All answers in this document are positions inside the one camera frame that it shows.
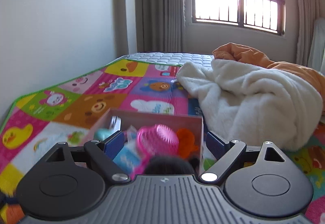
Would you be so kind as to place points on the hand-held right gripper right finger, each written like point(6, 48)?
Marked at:
point(215, 146)

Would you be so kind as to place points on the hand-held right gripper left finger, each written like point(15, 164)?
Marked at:
point(114, 144)

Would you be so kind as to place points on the teal plastic toy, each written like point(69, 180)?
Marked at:
point(101, 134)

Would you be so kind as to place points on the blue face mask packet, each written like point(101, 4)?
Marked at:
point(127, 155)

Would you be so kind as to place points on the orange plastic toy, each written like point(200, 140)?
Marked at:
point(186, 140)

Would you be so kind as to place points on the pink plastic sieve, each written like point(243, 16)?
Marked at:
point(157, 140)

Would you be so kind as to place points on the pink cardboard box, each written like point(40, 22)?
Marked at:
point(157, 117)

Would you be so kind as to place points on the black plush toy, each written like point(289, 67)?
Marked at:
point(167, 165)

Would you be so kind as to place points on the colourful cartoon play mat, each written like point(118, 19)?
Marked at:
point(76, 102)

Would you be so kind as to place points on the white fleece blanket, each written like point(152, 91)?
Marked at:
point(254, 102)

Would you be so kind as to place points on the orange duvet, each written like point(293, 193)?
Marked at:
point(241, 54)

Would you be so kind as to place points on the grey curtain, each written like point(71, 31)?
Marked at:
point(304, 10)
point(157, 5)

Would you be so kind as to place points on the white standing panel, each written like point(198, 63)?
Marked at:
point(318, 43)

